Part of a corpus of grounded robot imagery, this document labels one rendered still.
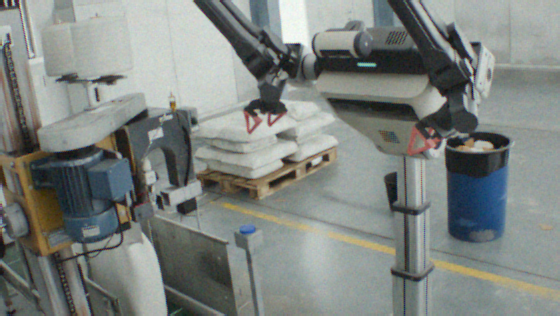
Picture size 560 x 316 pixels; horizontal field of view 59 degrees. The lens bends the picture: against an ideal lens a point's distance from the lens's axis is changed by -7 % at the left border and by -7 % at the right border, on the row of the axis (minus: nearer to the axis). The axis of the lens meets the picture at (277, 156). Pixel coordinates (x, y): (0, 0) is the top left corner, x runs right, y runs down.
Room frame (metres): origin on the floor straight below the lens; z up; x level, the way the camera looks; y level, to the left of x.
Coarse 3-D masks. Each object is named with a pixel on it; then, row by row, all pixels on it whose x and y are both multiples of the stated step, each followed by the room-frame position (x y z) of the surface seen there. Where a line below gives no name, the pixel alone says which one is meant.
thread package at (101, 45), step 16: (96, 16) 1.45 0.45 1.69; (112, 16) 1.44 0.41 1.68; (80, 32) 1.40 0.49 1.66; (96, 32) 1.39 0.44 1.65; (112, 32) 1.41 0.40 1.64; (128, 32) 1.49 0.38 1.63; (80, 48) 1.40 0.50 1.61; (96, 48) 1.39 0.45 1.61; (112, 48) 1.40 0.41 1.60; (128, 48) 1.45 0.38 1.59; (80, 64) 1.40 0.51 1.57; (96, 64) 1.39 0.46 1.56; (112, 64) 1.40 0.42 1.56; (128, 64) 1.44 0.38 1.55
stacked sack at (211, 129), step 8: (240, 112) 5.04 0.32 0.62; (216, 120) 4.82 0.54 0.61; (224, 120) 4.78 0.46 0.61; (232, 120) 4.75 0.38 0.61; (240, 120) 4.73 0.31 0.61; (200, 128) 4.70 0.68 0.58; (208, 128) 4.62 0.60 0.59; (216, 128) 4.58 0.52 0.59; (200, 136) 4.65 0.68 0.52; (208, 136) 4.55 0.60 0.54; (216, 136) 4.51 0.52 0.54
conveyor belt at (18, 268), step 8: (8, 256) 2.76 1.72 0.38; (16, 256) 2.75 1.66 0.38; (8, 264) 2.65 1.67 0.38; (16, 264) 2.64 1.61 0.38; (88, 264) 2.57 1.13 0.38; (16, 272) 2.54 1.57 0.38; (24, 272) 2.53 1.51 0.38; (88, 272) 2.47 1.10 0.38; (168, 304) 2.08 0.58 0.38; (168, 312) 2.01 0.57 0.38; (176, 312) 2.01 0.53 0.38; (184, 312) 2.00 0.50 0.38
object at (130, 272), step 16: (112, 240) 1.90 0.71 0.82; (128, 240) 1.86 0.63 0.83; (144, 240) 1.88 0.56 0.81; (96, 256) 1.97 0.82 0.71; (112, 256) 1.86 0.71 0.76; (128, 256) 1.83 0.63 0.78; (144, 256) 1.86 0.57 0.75; (96, 272) 1.99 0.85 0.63; (112, 272) 1.89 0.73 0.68; (128, 272) 1.83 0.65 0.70; (144, 272) 1.84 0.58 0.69; (112, 288) 1.89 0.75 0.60; (128, 288) 1.83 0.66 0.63; (144, 288) 1.83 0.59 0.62; (160, 288) 1.89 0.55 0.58; (128, 304) 1.84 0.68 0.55; (144, 304) 1.82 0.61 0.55; (160, 304) 1.87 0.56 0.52
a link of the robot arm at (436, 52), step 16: (400, 0) 1.06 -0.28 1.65; (416, 0) 1.09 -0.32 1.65; (400, 16) 1.07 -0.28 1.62; (416, 16) 1.06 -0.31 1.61; (416, 32) 1.08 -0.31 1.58; (432, 32) 1.07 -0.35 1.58; (432, 48) 1.08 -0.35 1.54; (448, 48) 1.09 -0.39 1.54; (432, 64) 1.09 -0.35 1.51; (448, 64) 1.08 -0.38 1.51; (448, 80) 1.10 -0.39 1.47; (464, 80) 1.09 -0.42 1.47
